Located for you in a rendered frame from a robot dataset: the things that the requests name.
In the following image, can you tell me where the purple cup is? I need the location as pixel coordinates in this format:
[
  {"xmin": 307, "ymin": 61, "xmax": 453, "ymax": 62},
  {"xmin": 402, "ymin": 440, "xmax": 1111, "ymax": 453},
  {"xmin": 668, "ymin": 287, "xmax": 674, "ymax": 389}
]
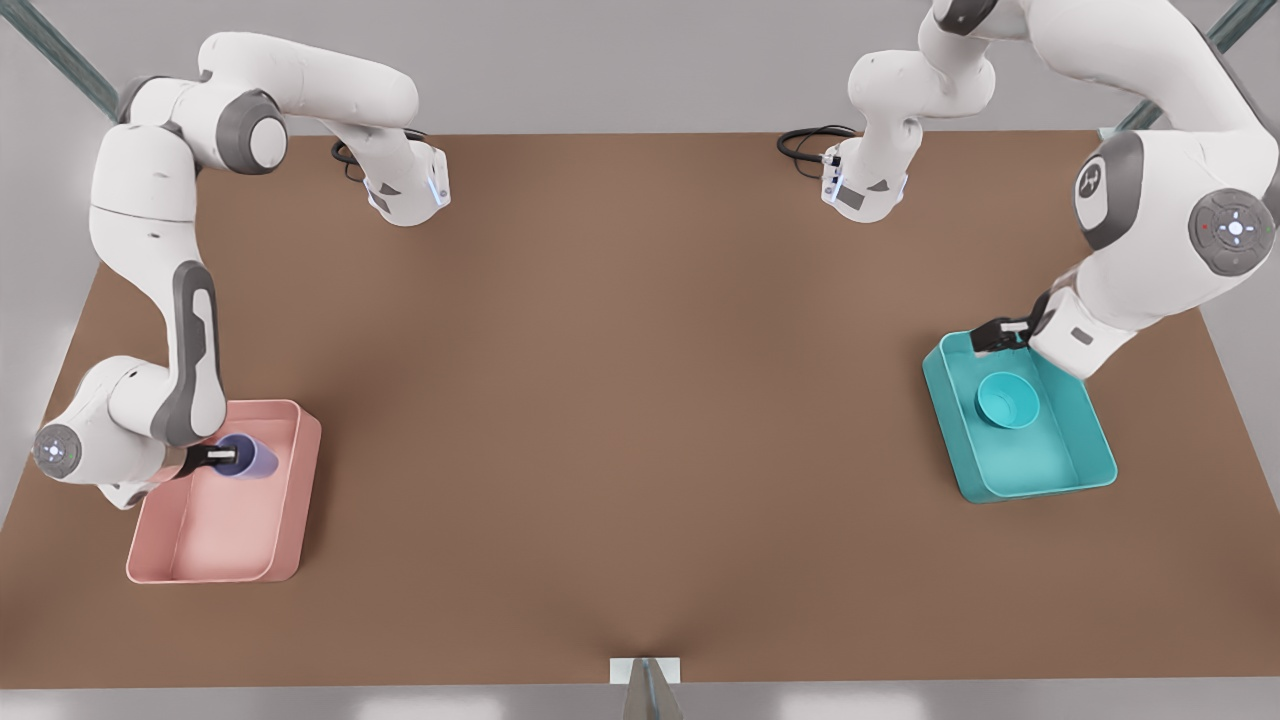
[{"xmin": 214, "ymin": 433, "xmax": 283, "ymax": 481}]

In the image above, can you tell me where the teal bowl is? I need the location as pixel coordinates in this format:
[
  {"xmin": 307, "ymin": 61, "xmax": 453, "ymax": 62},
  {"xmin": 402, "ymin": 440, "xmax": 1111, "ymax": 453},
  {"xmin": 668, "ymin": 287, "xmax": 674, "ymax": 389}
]
[{"xmin": 976, "ymin": 372, "xmax": 1042, "ymax": 430}]

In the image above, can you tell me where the pink box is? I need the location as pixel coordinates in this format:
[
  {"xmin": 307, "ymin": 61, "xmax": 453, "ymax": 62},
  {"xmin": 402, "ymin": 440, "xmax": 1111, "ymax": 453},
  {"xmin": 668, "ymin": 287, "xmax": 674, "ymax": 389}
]
[{"xmin": 126, "ymin": 399, "xmax": 322, "ymax": 585}]

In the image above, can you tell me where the teal box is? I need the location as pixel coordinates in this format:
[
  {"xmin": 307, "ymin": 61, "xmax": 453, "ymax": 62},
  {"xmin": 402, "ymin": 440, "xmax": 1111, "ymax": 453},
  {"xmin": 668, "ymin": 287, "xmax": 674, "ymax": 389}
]
[{"xmin": 922, "ymin": 330, "xmax": 1118, "ymax": 504}]

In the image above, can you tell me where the black cable loop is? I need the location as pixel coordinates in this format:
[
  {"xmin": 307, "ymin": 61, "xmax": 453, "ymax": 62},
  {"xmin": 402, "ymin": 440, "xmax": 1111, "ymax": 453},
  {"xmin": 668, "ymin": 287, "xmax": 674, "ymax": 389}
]
[
  {"xmin": 777, "ymin": 125, "xmax": 861, "ymax": 182},
  {"xmin": 331, "ymin": 128, "xmax": 429, "ymax": 184}
]

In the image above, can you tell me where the silver frame post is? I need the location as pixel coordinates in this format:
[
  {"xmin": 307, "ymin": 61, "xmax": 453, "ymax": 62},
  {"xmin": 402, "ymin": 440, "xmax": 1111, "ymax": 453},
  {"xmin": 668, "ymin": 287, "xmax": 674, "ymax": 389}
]
[
  {"xmin": 1100, "ymin": 0, "xmax": 1280, "ymax": 141},
  {"xmin": 0, "ymin": 0, "xmax": 121, "ymax": 123},
  {"xmin": 610, "ymin": 656, "xmax": 682, "ymax": 720}
]

